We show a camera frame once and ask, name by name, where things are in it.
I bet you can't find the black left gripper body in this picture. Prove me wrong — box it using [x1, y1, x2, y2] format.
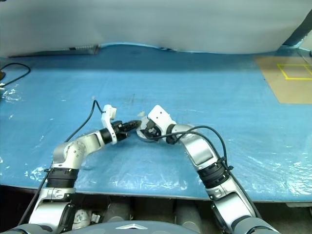
[112, 120, 128, 142]

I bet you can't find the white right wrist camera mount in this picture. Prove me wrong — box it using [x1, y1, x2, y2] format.
[148, 104, 176, 134]

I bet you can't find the white backdrop cloth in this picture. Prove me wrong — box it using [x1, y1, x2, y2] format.
[0, 0, 312, 59]

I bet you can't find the blue table cover sheet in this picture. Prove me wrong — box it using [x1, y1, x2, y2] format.
[0, 43, 312, 203]

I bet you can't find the grey robot torso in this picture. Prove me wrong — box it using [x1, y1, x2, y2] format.
[0, 219, 288, 234]

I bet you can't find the dark rounded shape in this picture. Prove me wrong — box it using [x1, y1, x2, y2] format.
[104, 201, 134, 223]
[174, 206, 204, 229]

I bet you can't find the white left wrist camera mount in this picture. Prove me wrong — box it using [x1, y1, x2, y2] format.
[101, 104, 119, 146]

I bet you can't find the white plastic part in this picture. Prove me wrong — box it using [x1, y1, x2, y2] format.
[73, 209, 102, 230]

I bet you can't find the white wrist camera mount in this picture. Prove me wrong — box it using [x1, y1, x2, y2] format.
[148, 104, 176, 134]
[101, 104, 119, 146]

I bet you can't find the grey power strip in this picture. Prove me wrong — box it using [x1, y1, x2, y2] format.
[63, 44, 100, 55]

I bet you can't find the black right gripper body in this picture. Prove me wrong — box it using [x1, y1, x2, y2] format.
[145, 121, 162, 137]

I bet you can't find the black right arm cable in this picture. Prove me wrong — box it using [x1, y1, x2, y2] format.
[167, 125, 263, 219]

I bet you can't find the brown cardboard sheet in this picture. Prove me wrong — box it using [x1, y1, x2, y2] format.
[253, 55, 312, 104]

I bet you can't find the yellow tape rectangle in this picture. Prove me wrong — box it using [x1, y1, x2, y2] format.
[276, 63, 312, 81]

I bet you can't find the thin black loose cable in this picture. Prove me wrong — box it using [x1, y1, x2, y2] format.
[0, 62, 32, 89]

